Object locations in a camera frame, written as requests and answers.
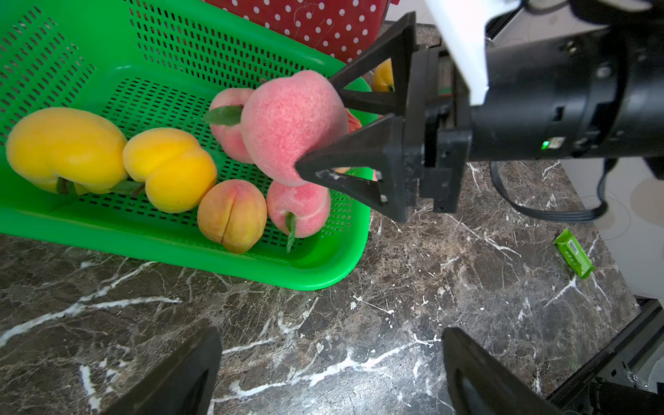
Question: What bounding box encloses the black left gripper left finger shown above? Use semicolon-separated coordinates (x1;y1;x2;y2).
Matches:
105;327;222;414

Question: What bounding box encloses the pink peach front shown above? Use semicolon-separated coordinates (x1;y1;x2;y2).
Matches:
201;87;256;165

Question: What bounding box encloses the orange pink peach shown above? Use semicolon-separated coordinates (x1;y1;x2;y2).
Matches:
197;179;267;254

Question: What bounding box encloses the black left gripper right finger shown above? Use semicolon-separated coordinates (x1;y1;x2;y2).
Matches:
443;327;561;414

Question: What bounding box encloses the yellow peach by toaster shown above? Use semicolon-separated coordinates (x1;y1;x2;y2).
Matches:
372;59;395;92

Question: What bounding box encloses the red orange peach with leaf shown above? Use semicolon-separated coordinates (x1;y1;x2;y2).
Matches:
346;110;362;133

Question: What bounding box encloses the green object under right arm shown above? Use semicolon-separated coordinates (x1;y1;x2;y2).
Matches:
553;228;596;279

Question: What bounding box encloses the yellow peach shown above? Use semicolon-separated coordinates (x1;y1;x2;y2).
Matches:
123;128;217;214
5;107;128;194
372;59;395;92

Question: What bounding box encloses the red polka dot toaster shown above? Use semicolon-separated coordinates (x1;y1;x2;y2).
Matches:
209;0;392;63

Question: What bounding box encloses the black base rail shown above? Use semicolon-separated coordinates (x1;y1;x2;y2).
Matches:
547;299;663;414

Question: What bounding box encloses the green plastic basket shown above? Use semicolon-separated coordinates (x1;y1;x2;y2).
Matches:
1;1;370;291

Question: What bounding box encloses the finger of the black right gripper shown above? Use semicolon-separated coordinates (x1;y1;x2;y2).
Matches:
295;114;409;223

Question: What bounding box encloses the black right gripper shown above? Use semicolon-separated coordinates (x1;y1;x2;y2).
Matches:
330;12;663;213

